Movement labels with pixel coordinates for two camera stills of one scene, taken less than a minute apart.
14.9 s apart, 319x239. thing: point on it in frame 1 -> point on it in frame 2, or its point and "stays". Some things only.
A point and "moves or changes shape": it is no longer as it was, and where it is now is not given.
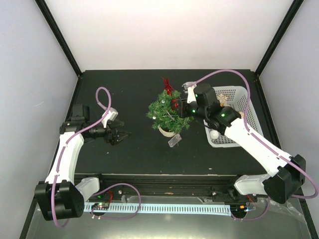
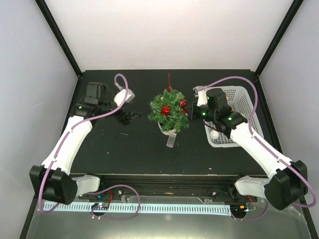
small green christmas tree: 168,122 stays
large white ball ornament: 214,134 stays
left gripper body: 109,138 -> 123,120
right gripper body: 184,113 -> 195,116
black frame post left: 59,36 stays
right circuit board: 238,208 stays
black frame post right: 294,9 stays
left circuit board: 100,206 stays
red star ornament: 167,85 moves or changes shape
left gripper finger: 120,137 -> 138,115
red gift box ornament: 175,104 -> 165,110
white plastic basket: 238,96 stays
